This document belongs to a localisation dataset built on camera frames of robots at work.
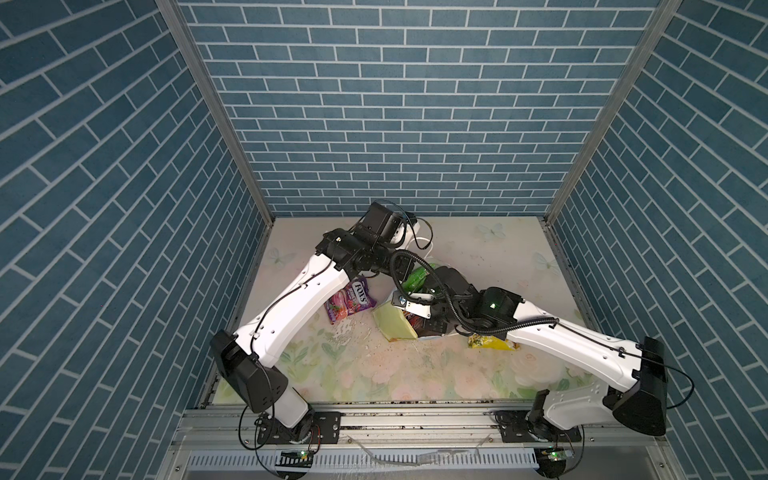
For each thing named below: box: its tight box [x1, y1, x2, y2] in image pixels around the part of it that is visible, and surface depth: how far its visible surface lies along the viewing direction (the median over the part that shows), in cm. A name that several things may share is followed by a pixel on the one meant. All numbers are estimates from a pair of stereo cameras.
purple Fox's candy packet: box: [324, 277, 377, 324], surface depth 96 cm
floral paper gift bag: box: [373, 291, 463, 342], surface depth 67 cm
